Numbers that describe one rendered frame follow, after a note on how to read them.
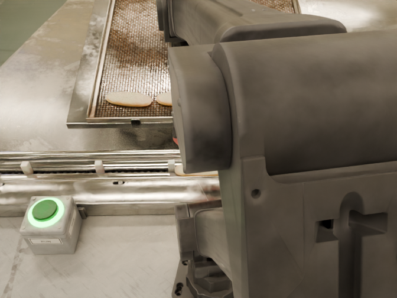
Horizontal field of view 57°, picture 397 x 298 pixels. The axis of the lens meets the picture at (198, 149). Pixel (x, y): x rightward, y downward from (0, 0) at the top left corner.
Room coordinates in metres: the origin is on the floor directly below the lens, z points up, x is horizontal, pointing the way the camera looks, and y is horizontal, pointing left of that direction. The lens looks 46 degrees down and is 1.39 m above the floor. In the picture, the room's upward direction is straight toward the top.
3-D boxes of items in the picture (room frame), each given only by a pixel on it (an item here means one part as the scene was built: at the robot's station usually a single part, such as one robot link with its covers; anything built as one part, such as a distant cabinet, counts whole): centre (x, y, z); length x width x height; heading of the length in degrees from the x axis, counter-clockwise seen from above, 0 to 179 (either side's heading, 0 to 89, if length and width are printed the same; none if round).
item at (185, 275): (0.25, -0.02, 0.86); 0.12 x 0.09 x 0.08; 79
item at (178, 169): (0.47, 0.00, 0.86); 0.10 x 0.04 x 0.01; 91
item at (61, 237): (0.34, 0.25, 0.84); 0.08 x 0.08 x 0.11; 1
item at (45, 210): (0.34, 0.25, 0.90); 0.04 x 0.04 x 0.02
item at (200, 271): (0.27, -0.02, 0.94); 0.09 x 0.05 x 0.10; 8
